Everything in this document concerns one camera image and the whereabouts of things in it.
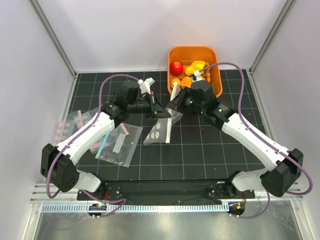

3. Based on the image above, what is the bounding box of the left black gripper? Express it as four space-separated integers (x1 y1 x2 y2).
127 91 171 121

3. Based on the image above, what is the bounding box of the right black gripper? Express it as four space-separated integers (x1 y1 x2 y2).
166 86 205 116

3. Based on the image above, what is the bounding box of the white dotted zip bag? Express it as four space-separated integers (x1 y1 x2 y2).
143 107 183 146

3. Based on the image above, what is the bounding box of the yellow mango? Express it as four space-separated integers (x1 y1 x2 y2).
180 76 192 88

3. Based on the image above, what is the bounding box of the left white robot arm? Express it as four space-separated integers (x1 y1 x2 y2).
40 76 171 200

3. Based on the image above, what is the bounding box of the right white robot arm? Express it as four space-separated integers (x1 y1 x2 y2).
167 80 304 198

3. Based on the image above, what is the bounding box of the blue zipper clear bag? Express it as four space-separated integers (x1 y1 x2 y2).
95 123 143 168

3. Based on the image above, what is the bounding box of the pink dotted zip bag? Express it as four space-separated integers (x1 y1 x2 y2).
51 107 98 146

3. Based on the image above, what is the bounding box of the small orange fruit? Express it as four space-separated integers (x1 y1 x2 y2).
170 78 181 89

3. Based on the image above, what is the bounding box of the red apple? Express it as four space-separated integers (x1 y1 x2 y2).
169 61 184 76

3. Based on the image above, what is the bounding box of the yellow pear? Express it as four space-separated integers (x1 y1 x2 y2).
184 65 196 76

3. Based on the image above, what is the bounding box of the black grid mat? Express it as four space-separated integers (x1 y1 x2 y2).
67 69 266 181

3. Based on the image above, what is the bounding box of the yellow bell pepper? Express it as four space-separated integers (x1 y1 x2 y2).
191 60 206 71

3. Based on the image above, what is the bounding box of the orange plastic basket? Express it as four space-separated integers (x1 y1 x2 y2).
167 46 223 97

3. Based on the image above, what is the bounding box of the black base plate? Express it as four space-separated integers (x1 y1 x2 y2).
74 179 255 206

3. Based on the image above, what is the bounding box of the white slotted cable duct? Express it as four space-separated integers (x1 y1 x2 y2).
41 202 229 214

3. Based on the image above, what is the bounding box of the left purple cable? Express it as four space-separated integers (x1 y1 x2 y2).
46 73 141 218

